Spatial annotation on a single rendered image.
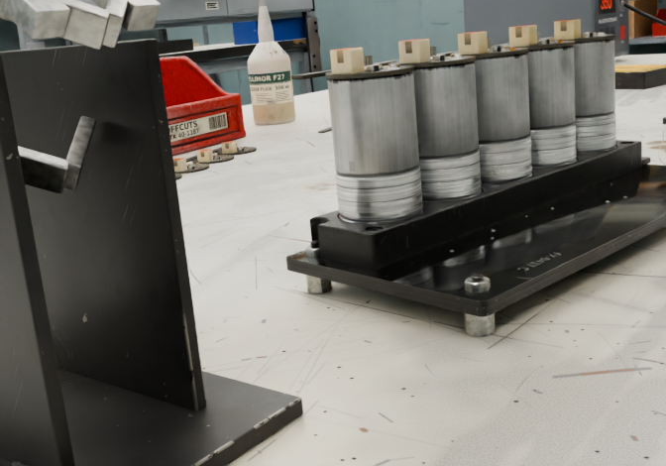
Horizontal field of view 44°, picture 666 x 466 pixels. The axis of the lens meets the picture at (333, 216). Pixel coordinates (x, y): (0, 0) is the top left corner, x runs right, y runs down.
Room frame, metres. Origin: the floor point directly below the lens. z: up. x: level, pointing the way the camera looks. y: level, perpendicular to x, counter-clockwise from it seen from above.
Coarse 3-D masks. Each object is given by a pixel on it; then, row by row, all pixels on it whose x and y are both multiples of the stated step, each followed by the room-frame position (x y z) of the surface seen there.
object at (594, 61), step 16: (576, 48) 0.30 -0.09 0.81; (592, 48) 0.30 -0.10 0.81; (608, 48) 0.30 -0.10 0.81; (576, 64) 0.30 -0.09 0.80; (592, 64) 0.30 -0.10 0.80; (608, 64) 0.30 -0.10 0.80; (576, 80) 0.30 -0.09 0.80; (592, 80) 0.30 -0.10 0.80; (608, 80) 0.30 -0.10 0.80; (576, 96) 0.30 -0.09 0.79; (592, 96) 0.30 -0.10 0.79; (608, 96) 0.30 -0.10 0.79; (576, 112) 0.30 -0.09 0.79; (592, 112) 0.30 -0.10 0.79; (608, 112) 0.30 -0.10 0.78; (576, 128) 0.30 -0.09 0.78; (592, 128) 0.30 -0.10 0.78; (608, 128) 0.30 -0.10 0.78; (592, 144) 0.30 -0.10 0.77; (608, 144) 0.30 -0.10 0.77
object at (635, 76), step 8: (632, 64) 0.71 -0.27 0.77; (640, 64) 0.70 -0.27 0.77; (648, 64) 0.70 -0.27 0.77; (656, 64) 0.69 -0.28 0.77; (664, 64) 0.70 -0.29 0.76; (616, 72) 0.67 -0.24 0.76; (624, 72) 0.67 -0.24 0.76; (632, 72) 0.66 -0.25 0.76; (640, 72) 0.66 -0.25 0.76; (648, 72) 0.66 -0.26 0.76; (656, 72) 0.67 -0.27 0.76; (664, 72) 0.67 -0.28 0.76; (616, 80) 0.67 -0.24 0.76; (624, 80) 0.67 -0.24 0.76; (632, 80) 0.66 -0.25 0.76; (640, 80) 0.66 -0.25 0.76; (648, 80) 0.66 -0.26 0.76; (656, 80) 0.67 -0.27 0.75; (664, 80) 0.67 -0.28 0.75; (616, 88) 0.67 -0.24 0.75; (624, 88) 0.67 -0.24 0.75; (632, 88) 0.66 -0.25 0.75; (640, 88) 0.66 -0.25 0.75
